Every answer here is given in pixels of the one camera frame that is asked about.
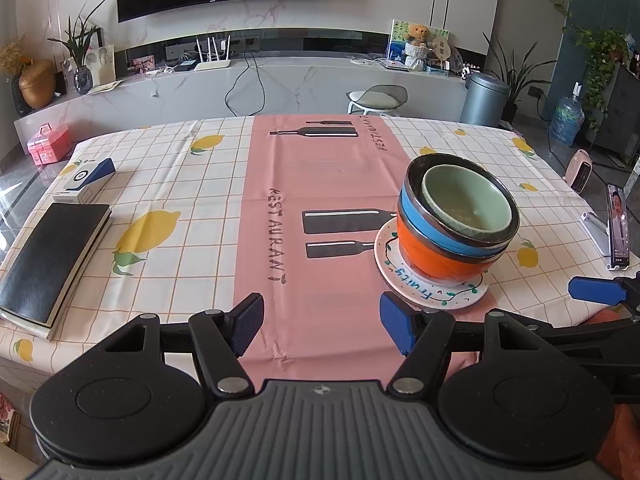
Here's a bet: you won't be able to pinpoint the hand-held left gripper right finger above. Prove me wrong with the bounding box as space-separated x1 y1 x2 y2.
379 291 566 401

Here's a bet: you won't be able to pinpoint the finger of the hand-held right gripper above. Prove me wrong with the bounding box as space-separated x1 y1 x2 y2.
522 317 640 361
568 270 640 318

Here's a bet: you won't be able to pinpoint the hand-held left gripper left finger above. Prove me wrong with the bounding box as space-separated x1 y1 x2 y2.
97 292 266 401

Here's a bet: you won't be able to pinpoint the white painted plate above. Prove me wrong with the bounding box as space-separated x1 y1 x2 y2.
374 217 490 311

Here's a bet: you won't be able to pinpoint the orange steel bowl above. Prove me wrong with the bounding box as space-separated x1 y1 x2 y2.
396 210 493 283

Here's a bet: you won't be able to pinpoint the blue steel bowl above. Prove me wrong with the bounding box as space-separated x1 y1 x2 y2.
398 155 521 261

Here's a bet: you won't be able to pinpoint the green ceramic bowl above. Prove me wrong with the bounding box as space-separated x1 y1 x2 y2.
421 165 515 242

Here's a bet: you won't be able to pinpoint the orange cloth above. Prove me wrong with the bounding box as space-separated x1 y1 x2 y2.
611 402 640 466

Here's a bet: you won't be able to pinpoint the white phone stand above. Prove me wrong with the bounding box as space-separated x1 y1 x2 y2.
580 210 613 256

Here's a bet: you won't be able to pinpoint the black smartphone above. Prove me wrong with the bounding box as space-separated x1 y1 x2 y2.
606 183 632 268

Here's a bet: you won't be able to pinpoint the pink space heater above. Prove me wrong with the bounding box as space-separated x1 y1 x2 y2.
563 148 593 194

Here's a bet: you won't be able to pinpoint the pink table runner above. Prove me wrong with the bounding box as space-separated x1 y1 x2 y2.
233 114 416 393

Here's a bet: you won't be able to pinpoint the lemon checked tablecloth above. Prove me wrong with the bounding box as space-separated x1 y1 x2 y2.
0 114 640 381

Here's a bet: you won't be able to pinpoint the blue water bottle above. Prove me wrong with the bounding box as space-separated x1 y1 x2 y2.
549 82 586 147

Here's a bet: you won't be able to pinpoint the dark grey cabinet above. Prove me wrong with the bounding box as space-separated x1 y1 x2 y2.
595 62 640 161

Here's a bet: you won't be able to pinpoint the potted leafy plant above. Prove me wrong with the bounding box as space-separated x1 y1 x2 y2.
482 30 558 123

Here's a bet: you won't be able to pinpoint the black notebook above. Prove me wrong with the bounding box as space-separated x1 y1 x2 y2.
0 202 113 342

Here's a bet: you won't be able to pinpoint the grey trash bin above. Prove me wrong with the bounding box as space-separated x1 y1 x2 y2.
459 72 511 128

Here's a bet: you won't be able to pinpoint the blue and white box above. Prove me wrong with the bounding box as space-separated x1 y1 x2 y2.
52 157 117 205

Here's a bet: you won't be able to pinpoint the white stool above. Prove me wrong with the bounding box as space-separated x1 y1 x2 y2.
346 84 408 117

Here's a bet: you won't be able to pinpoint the hanging vine plant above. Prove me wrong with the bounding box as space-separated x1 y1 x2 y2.
520 0 631 131

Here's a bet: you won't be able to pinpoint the marble television console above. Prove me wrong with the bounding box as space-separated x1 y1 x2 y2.
14 55 468 158

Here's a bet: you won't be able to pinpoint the white router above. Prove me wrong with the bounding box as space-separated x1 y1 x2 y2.
193 34 232 72

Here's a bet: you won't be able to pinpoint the pink storage case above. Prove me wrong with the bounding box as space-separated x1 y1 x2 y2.
26 123 73 166

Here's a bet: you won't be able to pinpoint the green and blue painting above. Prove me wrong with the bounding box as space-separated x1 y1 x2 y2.
387 19 451 68

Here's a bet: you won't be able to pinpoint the round paper fan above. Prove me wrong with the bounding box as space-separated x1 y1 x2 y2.
431 35 453 68

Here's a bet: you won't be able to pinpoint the teddy bear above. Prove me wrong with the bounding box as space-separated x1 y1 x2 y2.
404 23 432 72

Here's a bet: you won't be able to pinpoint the plant in blue vase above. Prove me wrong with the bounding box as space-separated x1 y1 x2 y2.
47 0 108 96

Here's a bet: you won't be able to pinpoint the portrait drawing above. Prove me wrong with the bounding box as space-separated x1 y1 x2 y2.
85 44 117 86

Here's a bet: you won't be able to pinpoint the gold vase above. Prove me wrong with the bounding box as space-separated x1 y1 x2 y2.
19 58 57 110

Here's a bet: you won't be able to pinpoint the dried flowers in vase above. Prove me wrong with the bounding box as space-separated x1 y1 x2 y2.
0 35 33 117

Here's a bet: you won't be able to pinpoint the black cable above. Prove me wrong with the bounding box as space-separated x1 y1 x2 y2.
224 50 266 117

